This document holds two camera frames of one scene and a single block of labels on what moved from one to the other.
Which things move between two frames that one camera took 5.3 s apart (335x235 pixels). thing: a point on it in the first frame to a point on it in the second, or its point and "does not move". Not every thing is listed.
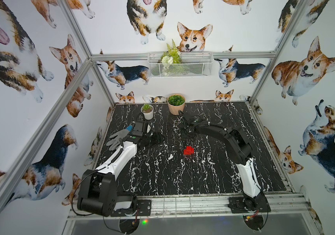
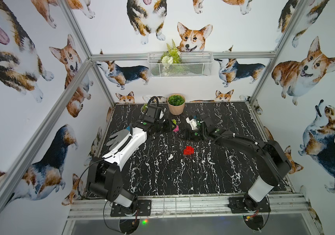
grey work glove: (114, 143) does not move
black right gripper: (181, 130) to (189, 137)
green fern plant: (172, 55) does not move
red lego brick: (188, 151) does not move
